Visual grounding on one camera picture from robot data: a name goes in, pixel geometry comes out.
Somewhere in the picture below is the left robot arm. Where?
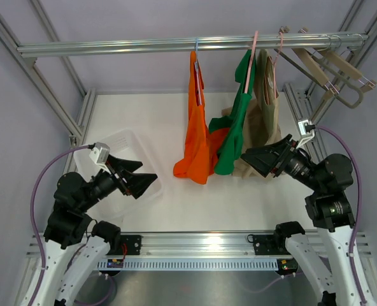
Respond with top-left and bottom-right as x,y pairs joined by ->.
22,156 -> 157,305

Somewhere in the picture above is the grey plastic hanger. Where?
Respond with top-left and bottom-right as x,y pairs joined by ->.
312,49 -> 364,109

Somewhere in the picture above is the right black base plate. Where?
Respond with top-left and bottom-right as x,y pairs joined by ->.
246,234 -> 290,256

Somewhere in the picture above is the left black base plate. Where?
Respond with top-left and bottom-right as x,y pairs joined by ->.
108,235 -> 142,256

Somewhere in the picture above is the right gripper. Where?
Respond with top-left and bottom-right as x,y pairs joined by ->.
241,133 -> 324,192

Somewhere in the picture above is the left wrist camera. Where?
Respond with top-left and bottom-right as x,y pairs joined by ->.
89,142 -> 110,172

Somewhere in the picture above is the white slotted cable duct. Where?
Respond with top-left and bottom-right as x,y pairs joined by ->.
96,258 -> 279,271

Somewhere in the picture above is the front aluminium rail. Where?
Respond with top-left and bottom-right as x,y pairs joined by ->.
25,230 -> 372,258

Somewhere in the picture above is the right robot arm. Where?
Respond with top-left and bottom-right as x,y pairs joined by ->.
241,135 -> 376,305

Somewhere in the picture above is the wooden hanger right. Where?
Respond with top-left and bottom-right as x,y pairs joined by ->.
298,27 -> 377,90

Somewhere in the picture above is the pink hanger with green shirt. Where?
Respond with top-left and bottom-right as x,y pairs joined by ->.
244,30 -> 259,94

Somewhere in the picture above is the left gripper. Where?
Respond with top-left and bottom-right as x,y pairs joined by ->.
78,154 -> 157,212

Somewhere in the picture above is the wooden hanger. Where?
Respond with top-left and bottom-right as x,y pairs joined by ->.
279,48 -> 339,96
298,27 -> 377,90

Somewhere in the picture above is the white plastic basket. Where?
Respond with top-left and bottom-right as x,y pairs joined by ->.
73,129 -> 162,221

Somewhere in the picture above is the orange t shirt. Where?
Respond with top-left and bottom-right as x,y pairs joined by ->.
173,51 -> 228,185

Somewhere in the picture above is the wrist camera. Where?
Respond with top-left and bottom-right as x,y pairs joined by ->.
297,119 -> 315,149
89,142 -> 110,172

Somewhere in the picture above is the green t shirt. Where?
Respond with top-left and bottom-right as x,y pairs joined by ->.
209,50 -> 256,175

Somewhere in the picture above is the light blue wire hanger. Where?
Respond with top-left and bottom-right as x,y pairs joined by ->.
194,38 -> 203,106

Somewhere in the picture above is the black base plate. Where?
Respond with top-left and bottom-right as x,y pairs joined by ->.
246,234 -> 290,256
108,235 -> 142,256

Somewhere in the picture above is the wooden hanger left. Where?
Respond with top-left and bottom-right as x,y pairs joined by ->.
279,48 -> 339,96

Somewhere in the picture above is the aluminium hanging rail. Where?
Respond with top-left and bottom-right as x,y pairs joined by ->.
17,32 -> 369,58

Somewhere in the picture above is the beige t shirt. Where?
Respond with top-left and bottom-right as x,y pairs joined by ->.
221,49 -> 281,178

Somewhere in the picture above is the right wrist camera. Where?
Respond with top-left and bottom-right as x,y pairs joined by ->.
297,119 -> 315,149

